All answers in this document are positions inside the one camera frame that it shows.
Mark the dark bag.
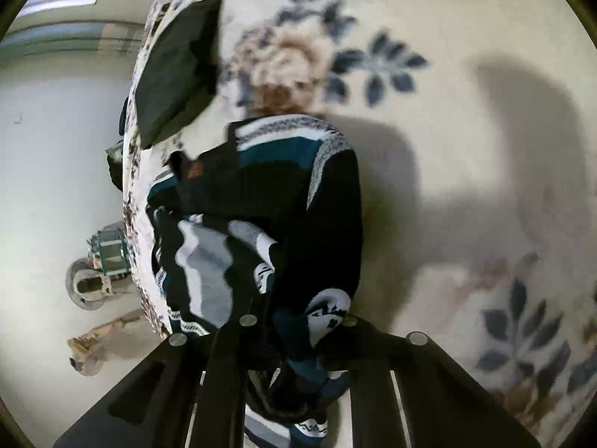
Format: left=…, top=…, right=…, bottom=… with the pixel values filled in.
left=105, top=96, right=129, bottom=192

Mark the black folded garment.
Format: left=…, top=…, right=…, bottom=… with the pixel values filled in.
left=133, top=0, right=224, bottom=150

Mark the wooden stick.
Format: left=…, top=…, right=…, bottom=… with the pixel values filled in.
left=68, top=309, right=146, bottom=376

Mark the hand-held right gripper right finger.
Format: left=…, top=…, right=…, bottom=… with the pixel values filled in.
left=322, top=316, right=542, bottom=448

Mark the window with curtain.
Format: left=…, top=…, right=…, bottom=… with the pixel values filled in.
left=0, top=0, right=145, bottom=57

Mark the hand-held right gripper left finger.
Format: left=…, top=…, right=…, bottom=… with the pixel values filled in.
left=53, top=314, right=259, bottom=448

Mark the floral cream blanket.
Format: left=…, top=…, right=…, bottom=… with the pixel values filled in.
left=122, top=0, right=597, bottom=448

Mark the green metal stand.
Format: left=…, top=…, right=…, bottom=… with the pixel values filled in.
left=86, top=224, right=131, bottom=281

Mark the black teal patterned sweater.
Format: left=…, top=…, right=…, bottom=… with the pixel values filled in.
left=146, top=114, right=363, bottom=448

